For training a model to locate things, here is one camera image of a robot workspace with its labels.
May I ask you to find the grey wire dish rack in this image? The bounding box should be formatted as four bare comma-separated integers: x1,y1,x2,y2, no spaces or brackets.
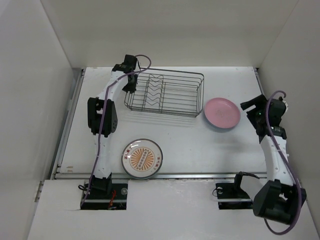
124,68,205,118

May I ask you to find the blue plate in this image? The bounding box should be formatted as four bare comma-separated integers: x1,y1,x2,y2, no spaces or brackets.
202,113,238,133

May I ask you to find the pink plate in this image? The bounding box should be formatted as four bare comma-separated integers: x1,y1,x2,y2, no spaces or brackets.
204,97,241,129

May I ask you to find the white plate orange sunburst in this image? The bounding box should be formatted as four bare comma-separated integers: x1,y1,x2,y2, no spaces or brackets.
121,138,164,180

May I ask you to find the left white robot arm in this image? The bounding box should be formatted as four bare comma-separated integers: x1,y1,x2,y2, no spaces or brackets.
87,54,139,199

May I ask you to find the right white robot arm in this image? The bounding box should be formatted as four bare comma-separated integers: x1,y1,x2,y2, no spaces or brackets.
231,94,307,225

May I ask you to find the right aluminium side rail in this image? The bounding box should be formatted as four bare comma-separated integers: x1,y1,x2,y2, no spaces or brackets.
253,67,265,95

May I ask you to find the aluminium side rail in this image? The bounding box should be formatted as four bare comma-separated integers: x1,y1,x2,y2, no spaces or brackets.
253,67,265,95
47,68,86,180

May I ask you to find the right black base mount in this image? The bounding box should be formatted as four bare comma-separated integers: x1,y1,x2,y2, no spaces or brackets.
212,171,257,210

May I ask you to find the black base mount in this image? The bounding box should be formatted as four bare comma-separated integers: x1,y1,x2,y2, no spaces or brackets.
78,179,128,211
212,171,257,210

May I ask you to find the left aluminium side rail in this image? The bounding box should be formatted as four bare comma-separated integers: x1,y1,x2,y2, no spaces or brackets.
47,68,86,180

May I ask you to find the front aluminium rail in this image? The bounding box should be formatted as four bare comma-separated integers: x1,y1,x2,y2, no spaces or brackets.
53,171,268,180

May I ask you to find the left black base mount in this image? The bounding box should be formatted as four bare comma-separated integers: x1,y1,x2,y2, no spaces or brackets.
78,179,128,211

